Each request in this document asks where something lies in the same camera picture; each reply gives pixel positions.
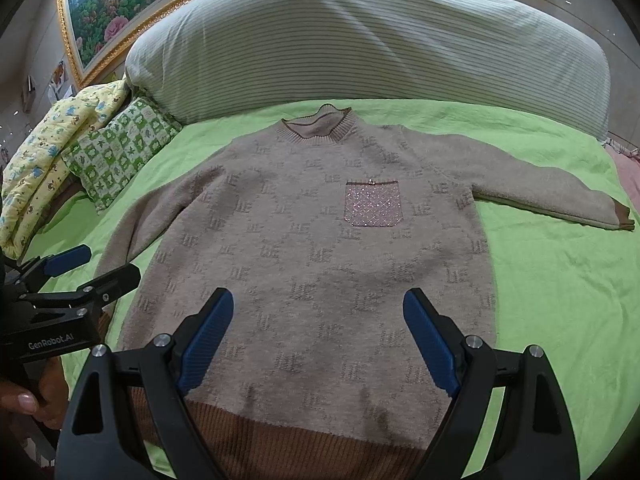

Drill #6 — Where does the green white patterned pillow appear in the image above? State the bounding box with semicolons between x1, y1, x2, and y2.
62;94;182;212

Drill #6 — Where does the person's left hand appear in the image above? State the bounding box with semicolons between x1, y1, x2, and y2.
1;356;68;430

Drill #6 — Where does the beige knit sweater brown trim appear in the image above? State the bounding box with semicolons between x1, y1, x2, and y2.
98;105;634;479

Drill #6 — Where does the green bed sheet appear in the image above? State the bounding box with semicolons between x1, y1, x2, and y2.
28;100;639;476

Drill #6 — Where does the yellow printed quilt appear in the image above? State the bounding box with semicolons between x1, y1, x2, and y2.
1;79;129;260

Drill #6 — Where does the pink fabric at bedside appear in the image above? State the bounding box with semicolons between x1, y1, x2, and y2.
604;145;640;211

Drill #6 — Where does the striped white green duvet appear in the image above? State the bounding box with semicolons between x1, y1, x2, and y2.
125;0;611;138

